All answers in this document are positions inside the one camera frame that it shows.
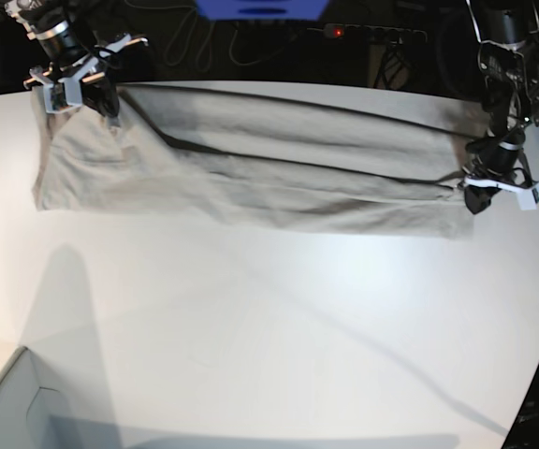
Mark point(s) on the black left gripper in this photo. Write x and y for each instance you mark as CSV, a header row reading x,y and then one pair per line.
x,y
484,163

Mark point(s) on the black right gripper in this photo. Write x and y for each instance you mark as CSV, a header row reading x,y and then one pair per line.
x,y
102,97

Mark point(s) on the beige grey t-shirt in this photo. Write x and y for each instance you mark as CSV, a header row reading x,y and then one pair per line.
x,y
253,159

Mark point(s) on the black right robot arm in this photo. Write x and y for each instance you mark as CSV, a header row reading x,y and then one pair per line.
x,y
50,18

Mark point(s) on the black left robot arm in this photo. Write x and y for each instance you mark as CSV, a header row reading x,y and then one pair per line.
x,y
507,34

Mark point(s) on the blue plastic bin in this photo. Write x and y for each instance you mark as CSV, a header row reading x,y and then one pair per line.
x,y
244,10

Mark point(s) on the black power strip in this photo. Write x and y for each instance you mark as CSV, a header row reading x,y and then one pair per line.
x,y
376,34

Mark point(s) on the white cardboard box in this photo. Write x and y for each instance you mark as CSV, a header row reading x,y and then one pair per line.
x,y
42,408

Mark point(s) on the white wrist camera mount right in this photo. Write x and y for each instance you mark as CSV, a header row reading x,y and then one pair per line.
x,y
73,65

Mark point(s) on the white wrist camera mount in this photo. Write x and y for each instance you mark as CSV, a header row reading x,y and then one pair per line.
x,y
519,182
73,65

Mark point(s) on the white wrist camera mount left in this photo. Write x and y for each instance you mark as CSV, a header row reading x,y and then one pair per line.
x,y
519,182

